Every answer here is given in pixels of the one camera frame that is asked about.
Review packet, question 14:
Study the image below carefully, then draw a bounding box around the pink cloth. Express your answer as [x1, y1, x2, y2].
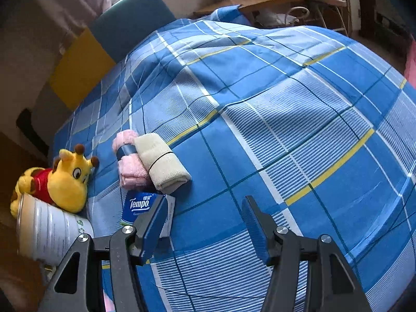
[404, 35, 416, 82]

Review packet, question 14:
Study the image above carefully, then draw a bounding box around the teal and yellow padded headboard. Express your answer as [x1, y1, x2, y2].
[32, 0, 178, 128]

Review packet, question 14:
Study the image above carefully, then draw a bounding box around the white metal chair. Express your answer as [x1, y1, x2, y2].
[282, 0, 348, 35]

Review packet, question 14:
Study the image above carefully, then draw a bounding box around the wooden desk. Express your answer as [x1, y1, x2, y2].
[193, 0, 307, 17]

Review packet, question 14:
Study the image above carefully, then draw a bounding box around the rolled pink towel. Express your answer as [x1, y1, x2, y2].
[112, 129, 154, 190]

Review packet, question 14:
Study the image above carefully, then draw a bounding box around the cardboard box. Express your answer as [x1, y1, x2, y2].
[337, 0, 363, 37]

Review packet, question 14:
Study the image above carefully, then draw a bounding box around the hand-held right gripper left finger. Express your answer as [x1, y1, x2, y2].
[37, 195, 169, 312]

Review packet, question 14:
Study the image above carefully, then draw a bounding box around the blue tissue pack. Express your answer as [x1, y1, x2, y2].
[120, 190, 176, 238]

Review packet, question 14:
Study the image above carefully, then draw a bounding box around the rolled beige towel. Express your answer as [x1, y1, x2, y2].
[133, 133, 192, 192]

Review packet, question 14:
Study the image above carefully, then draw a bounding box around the white metal tin can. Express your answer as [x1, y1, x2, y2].
[16, 193, 95, 264]

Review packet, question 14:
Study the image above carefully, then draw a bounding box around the blue plaid pillow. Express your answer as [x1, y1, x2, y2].
[207, 4, 253, 25]

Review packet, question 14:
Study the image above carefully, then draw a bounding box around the yellow giraffe plush toy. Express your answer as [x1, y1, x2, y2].
[9, 143, 100, 219]

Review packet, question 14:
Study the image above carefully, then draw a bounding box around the pale pink curtain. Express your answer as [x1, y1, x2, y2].
[29, 0, 114, 56]

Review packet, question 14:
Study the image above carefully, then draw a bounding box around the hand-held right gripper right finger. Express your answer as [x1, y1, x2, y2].
[241, 195, 373, 312]

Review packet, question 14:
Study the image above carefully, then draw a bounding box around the blue plaid bedsheet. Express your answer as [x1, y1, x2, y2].
[48, 4, 416, 312]

